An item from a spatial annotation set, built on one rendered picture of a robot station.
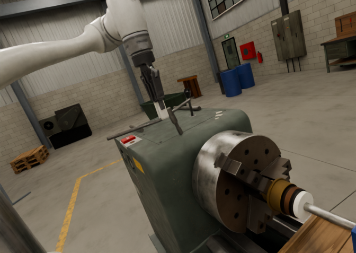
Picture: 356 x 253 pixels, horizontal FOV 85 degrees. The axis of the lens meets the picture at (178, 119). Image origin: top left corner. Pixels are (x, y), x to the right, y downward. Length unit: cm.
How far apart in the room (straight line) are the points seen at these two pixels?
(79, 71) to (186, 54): 571
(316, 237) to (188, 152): 47
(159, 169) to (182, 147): 11
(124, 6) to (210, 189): 59
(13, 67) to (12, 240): 44
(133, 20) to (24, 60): 31
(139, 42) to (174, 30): 1117
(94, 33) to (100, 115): 990
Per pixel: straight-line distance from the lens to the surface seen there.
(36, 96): 1093
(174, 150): 68
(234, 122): 82
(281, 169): 70
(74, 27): 1113
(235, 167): 57
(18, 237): 73
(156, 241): 146
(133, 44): 67
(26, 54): 56
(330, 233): 83
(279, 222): 88
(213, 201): 61
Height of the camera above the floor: 149
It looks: 14 degrees down
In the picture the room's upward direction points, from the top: 19 degrees counter-clockwise
